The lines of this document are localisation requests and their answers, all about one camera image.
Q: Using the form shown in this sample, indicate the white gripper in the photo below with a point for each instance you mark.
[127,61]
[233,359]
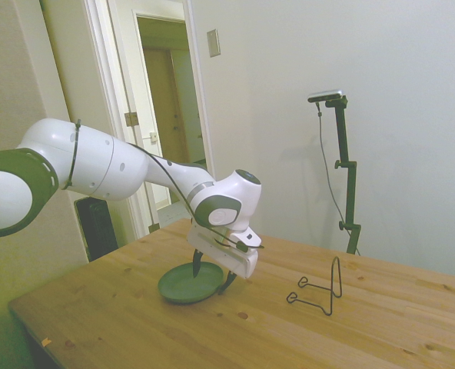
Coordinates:
[223,255]

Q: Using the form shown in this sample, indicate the green round plate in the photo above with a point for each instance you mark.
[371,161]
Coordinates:
[181,286]

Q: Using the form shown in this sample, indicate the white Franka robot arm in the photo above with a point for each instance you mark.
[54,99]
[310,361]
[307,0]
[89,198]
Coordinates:
[104,165]

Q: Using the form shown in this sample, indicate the white door latch plate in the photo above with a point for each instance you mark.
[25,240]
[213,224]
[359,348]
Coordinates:
[153,137]

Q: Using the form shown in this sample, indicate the brown wooden hallway door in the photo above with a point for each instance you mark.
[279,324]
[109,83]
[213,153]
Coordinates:
[162,107]

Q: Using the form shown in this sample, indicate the white open door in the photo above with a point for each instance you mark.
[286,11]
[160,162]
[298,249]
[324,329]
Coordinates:
[149,111]

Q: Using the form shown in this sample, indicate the brass door hinge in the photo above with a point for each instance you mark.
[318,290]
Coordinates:
[131,118]

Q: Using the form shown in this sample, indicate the cream closet door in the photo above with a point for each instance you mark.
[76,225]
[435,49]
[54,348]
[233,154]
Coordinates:
[77,57]

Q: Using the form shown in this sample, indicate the black camera stand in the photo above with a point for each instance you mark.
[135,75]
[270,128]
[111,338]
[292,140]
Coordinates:
[350,192]

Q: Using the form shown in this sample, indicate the camera on black stand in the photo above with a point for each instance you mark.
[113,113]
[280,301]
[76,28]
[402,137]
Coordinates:
[320,127]

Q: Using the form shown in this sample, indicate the white door frame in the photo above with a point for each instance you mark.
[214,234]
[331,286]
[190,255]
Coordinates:
[197,77]

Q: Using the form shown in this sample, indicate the silver exterior camera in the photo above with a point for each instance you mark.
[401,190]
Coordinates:
[325,95]

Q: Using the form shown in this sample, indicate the white wall switch plate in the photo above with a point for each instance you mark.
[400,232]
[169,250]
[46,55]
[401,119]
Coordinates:
[213,43]

